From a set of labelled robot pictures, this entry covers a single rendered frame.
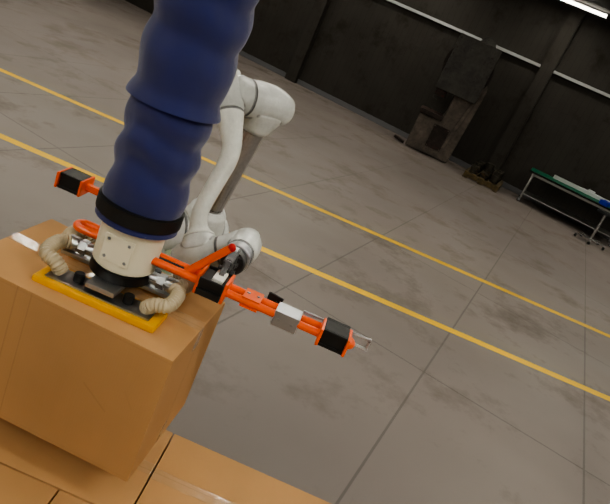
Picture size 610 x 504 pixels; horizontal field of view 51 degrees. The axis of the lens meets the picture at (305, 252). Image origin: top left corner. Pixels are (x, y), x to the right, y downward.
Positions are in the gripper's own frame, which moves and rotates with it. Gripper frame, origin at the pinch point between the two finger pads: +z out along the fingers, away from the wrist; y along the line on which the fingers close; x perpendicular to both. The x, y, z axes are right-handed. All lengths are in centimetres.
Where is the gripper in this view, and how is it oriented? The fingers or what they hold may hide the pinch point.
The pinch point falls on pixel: (217, 284)
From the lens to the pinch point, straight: 171.4
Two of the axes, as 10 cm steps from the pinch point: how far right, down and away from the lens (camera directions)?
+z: -1.3, 3.2, -9.4
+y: -3.9, 8.6, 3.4
